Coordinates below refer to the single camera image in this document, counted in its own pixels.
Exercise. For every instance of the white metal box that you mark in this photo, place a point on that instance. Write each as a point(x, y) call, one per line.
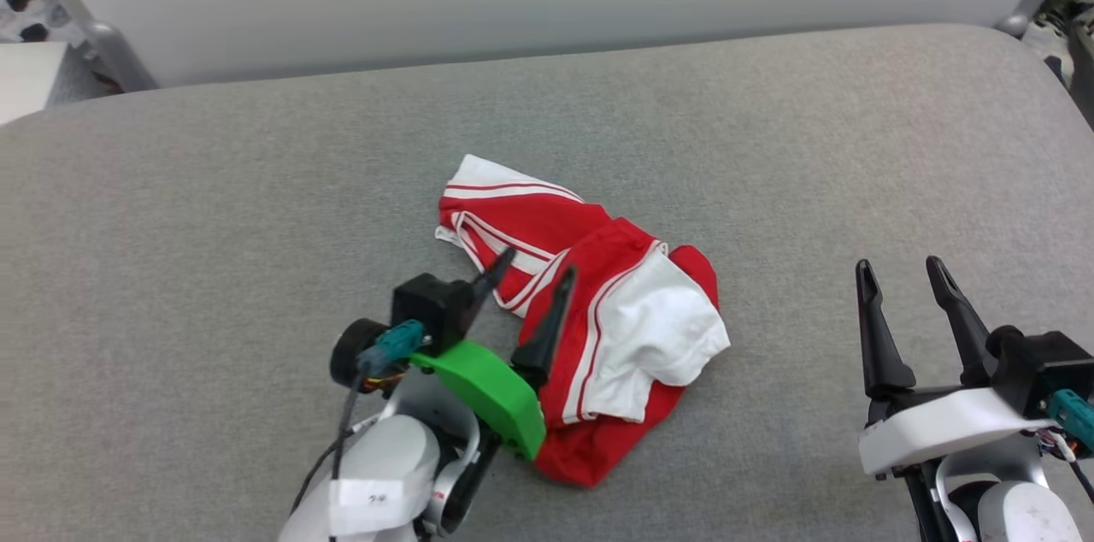
point(26, 80)

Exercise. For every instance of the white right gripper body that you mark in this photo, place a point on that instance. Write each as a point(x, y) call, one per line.
point(940, 427)

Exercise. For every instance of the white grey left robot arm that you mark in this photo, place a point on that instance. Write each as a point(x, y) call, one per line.
point(385, 456)

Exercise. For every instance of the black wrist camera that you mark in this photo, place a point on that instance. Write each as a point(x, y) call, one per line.
point(432, 307)
point(1043, 367)

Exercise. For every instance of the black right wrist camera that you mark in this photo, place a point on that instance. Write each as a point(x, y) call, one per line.
point(1043, 367)

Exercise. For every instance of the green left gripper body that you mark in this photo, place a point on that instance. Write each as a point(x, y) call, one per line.
point(496, 392)

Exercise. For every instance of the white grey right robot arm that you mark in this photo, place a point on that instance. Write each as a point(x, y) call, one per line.
point(1008, 508)

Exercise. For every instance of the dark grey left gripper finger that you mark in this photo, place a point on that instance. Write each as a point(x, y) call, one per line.
point(547, 328)
point(497, 270)

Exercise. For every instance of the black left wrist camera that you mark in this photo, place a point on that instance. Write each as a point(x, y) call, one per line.
point(432, 307)

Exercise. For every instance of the red white basketball jersey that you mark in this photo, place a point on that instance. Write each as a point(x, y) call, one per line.
point(649, 320)

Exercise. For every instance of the camouflage patterned cloth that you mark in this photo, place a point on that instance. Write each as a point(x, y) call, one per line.
point(1068, 20)

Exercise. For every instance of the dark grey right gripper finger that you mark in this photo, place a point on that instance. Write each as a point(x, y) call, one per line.
point(880, 354)
point(961, 320)

